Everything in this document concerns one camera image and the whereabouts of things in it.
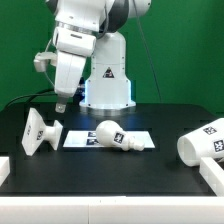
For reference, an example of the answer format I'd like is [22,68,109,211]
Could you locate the grey cable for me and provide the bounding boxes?
[42,38,58,89]

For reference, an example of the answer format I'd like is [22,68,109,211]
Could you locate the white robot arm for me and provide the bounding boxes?
[45,0,151,113]

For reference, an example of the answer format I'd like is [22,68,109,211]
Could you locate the white corner bracket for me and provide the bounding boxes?
[0,157,10,186]
[199,157,224,197]

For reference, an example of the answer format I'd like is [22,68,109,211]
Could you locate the white lamp shade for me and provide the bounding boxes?
[177,118,224,167]

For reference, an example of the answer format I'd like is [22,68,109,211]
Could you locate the white right corner bracket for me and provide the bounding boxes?
[199,157,224,197]

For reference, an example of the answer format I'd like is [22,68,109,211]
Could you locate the white tag sheet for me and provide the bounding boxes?
[63,131,155,148]

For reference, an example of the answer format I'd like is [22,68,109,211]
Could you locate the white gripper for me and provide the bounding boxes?
[53,27,96,113]

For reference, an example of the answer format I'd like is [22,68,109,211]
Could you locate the white left corner bracket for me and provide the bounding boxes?
[0,157,10,186]

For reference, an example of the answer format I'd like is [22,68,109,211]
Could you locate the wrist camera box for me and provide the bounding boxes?
[34,52,57,72]

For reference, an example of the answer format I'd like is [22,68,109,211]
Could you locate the white lamp base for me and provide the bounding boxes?
[22,108,63,156]

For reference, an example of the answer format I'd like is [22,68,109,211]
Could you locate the black cables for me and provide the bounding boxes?
[3,88,58,109]

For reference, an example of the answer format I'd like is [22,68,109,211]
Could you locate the white lamp bulb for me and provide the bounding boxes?
[96,120,145,151]

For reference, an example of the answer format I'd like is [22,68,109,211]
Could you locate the white front rail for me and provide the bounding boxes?
[0,197,224,224]

